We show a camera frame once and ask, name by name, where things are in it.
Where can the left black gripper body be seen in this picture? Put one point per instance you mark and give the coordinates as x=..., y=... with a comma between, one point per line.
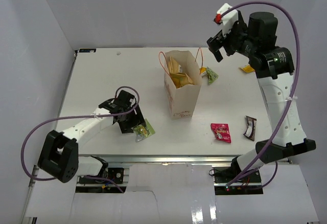
x=127, y=117

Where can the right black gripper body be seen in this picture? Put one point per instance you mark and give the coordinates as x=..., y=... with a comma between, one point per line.
x=235, y=41

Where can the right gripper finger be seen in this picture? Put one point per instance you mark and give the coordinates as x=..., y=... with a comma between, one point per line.
x=217, y=41
x=215, y=50

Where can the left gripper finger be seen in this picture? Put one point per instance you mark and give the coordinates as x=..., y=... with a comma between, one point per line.
x=126, y=128
x=134, y=119

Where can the green candy packet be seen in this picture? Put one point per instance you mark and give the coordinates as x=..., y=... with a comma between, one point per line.
x=143, y=131

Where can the light green snack packet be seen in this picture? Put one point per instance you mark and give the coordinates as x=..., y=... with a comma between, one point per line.
x=211, y=75

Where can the yellow chips bag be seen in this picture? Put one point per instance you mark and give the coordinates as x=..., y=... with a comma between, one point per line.
x=178, y=76

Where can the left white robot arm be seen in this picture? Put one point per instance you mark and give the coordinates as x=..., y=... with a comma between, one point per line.
x=60, y=156

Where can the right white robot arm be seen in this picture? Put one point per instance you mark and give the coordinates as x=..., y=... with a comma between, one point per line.
x=274, y=70

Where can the cream paper bag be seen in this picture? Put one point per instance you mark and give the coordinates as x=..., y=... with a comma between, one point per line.
x=182, y=99

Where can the yellow snack bar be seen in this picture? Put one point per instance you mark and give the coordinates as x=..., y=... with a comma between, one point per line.
x=203, y=72

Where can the small yellow snack packet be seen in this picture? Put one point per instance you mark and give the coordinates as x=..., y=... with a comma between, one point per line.
x=247, y=69

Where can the red candy packet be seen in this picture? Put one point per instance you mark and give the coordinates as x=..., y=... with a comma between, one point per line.
x=221, y=132

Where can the brown chocolate wrapper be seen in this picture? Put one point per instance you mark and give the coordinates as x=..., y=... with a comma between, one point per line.
x=251, y=127

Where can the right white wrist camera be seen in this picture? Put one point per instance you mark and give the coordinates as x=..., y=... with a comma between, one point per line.
x=227, y=21

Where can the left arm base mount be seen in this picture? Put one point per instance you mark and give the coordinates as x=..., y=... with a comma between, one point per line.
x=114, y=182

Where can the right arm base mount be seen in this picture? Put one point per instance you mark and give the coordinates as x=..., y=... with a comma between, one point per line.
x=248, y=185

